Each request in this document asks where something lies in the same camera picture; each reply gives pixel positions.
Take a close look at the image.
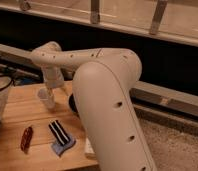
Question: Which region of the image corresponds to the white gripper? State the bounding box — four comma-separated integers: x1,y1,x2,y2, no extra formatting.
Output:
42,68,69,101

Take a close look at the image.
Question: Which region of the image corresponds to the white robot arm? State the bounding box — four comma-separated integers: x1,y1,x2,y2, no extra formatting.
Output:
30,42,157,171

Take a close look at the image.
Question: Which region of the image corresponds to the black white striped sock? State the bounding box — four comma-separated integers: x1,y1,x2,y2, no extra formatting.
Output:
49,120,70,145

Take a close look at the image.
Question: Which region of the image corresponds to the red brown pocket tool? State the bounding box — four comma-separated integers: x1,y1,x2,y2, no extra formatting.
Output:
20,126,33,153

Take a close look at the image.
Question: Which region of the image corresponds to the blue folded cloth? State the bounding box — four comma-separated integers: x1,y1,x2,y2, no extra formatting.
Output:
51,135,76,156

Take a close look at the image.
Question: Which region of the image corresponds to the white plastic bottle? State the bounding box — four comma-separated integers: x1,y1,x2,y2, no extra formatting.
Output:
85,139,96,159

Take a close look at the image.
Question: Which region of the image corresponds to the black cable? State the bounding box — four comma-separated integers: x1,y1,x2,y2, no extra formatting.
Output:
0,73,16,94

